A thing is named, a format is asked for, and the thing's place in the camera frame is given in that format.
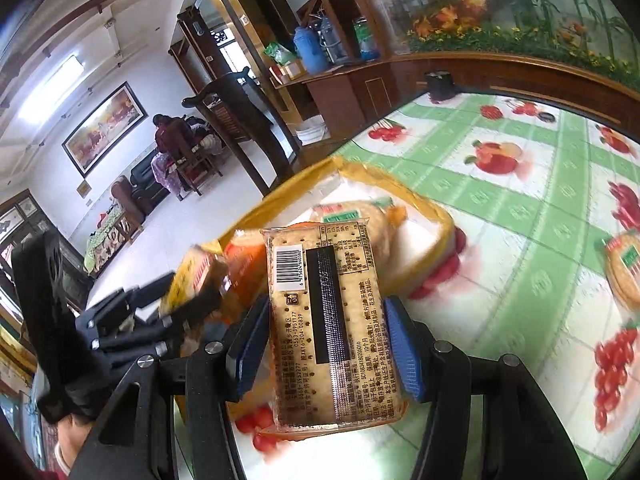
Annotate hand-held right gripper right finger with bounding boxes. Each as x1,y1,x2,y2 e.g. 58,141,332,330
382,296,588,480

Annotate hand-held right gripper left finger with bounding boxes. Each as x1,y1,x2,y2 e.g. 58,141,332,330
67,297,273,480

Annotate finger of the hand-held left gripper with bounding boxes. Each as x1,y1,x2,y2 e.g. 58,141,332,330
75,272,177,332
91,287,226,358

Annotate yellow snack packet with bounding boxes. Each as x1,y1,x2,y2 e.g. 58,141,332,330
165,245,231,321

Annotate orange snack packet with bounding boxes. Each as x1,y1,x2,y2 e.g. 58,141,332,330
222,232,273,311

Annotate square cracker packet with barcode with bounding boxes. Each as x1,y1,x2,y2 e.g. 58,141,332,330
260,217,411,433

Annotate white tray with yellow rim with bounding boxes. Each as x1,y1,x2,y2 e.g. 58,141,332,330
160,156,468,461

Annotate round cracker packet green label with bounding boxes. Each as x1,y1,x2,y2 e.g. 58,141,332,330
310,199,408,261
595,230,640,311

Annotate person's left forearm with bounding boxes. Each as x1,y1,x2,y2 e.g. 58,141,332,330
50,410,96,480

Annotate low table with green cloth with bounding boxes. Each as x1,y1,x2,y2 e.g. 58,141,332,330
84,207,143,277

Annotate brown armchair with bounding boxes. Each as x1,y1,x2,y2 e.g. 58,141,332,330
111,176,151,222

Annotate dark sofa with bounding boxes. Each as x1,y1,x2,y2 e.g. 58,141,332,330
130,152,167,202

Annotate brown wooden chair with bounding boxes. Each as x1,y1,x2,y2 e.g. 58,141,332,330
172,125,224,196

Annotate fruit print green tablecloth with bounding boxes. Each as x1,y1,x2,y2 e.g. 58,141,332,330
225,87,640,480

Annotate dark wooden chair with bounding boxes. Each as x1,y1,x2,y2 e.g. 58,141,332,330
182,66,301,196

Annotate white bucket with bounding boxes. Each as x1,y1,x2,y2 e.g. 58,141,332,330
295,115,331,144

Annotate ceiling light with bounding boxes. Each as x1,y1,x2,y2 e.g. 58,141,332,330
20,55,83,116

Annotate brown wooden cabinet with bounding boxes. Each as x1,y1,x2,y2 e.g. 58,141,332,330
272,55,640,141

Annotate small yellow box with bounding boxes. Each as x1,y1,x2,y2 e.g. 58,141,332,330
272,60,306,82

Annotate black cup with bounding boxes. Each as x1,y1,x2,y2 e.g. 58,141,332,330
425,71,456,104

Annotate green bag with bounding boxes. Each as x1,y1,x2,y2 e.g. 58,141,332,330
263,42,296,68

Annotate blue thermos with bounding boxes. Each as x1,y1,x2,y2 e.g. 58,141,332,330
292,25,329,75

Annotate large blue water jug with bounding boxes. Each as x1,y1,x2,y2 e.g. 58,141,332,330
317,15,349,63

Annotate wooden pillar with gold trim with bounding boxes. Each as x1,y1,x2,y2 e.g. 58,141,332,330
200,0,321,81

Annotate green label plastic bottle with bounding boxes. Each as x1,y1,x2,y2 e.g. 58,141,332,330
352,17,381,61

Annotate flower and bamboo glass panel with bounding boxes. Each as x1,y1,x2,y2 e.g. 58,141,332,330
350,0,640,91

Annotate framed wall painting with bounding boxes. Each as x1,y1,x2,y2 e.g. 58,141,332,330
61,81,149,178

